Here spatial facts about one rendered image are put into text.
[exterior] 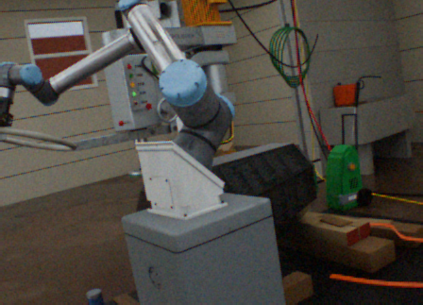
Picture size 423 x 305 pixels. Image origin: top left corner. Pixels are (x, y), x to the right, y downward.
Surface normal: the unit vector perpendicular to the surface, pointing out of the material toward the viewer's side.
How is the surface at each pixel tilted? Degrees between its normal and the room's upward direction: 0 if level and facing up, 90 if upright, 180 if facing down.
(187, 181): 90
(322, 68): 90
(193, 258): 90
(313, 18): 90
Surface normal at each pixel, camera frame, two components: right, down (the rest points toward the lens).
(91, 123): 0.58, -0.01
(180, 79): -0.30, -0.45
